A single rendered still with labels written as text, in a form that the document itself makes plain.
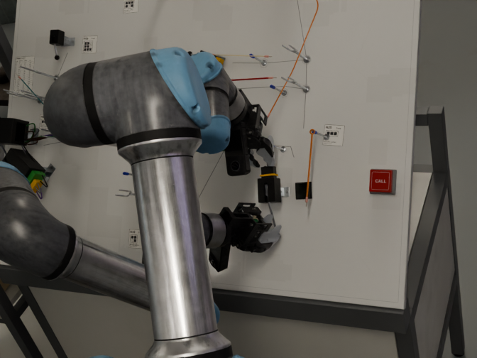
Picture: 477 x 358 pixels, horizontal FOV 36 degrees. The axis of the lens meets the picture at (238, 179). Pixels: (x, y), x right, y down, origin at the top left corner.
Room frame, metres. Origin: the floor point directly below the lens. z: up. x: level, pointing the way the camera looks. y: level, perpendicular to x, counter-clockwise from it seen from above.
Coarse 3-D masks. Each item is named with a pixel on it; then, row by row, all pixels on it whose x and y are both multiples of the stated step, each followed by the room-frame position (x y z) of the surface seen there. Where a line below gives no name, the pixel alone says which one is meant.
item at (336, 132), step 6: (324, 126) 1.46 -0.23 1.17; (330, 126) 1.45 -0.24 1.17; (336, 126) 1.45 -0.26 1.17; (342, 126) 1.44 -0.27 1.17; (324, 132) 1.45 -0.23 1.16; (330, 132) 1.44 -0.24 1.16; (336, 132) 1.44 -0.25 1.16; (342, 132) 1.43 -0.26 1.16; (330, 138) 1.44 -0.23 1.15; (336, 138) 1.43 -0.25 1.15; (342, 138) 1.42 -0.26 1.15; (324, 144) 1.43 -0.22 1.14; (330, 144) 1.43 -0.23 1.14; (336, 144) 1.42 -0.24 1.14; (342, 144) 1.41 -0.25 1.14
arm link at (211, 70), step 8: (192, 56) 1.32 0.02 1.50; (200, 56) 1.31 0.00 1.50; (208, 56) 1.30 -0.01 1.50; (200, 64) 1.29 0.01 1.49; (208, 64) 1.28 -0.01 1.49; (216, 64) 1.28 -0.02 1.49; (200, 72) 1.27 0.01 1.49; (208, 72) 1.27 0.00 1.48; (216, 72) 1.28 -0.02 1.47; (224, 72) 1.30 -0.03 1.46; (208, 80) 1.26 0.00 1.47; (216, 80) 1.27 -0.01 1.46; (224, 80) 1.28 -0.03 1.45; (224, 88) 1.26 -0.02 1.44; (232, 88) 1.30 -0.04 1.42; (232, 96) 1.30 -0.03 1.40
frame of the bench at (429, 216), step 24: (432, 168) 1.67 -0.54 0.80; (432, 192) 1.56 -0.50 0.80; (432, 216) 1.47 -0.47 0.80; (432, 240) 1.41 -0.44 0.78; (408, 264) 1.32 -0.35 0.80; (456, 264) 1.65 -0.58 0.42; (24, 288) 1.74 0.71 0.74; (408, 288) 1.24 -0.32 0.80; (456, 288) 1.63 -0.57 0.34; (456, 312) 1.63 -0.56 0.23; (48, 336) 1.74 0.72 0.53; (408, 336) 1.15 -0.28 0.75; (456, 336) 1.64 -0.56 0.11
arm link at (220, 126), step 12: (216, 96) 1.24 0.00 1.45; (228, 96) 1.26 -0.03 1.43; (216, 108) 1.21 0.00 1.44; (228, 108) 1.23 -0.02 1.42; (216, 120) 1.18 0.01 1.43; (228, 120) 1.20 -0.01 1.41; (204, 132) 1.16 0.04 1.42; (216, 132) 1.16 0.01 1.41; (228, 132) 1.18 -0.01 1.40; (204, 144) 1.17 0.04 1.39; (216, 144) 1.17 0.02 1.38; (228, 144) 1.18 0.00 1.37
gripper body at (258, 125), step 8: (248, 104) 1.39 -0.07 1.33; (256, 104) 1.39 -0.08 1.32; (248, 112) 1.37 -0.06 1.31; (256, 112) 1.37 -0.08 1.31; (264, 112) 1.40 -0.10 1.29; (232, 120) 1.31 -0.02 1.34; (240, 120) 1.31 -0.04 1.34; (248, 120) 1.36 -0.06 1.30; (256, 120) 1.35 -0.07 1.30; (264, 120) 1.39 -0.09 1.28; (248, 128) 1.34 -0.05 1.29; (256, 128) 1.34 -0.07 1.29; (248, 136) 1.33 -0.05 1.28; (256, 136) 1.33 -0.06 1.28; (248, 144) 1.34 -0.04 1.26; (256, 144) 1.34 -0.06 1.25
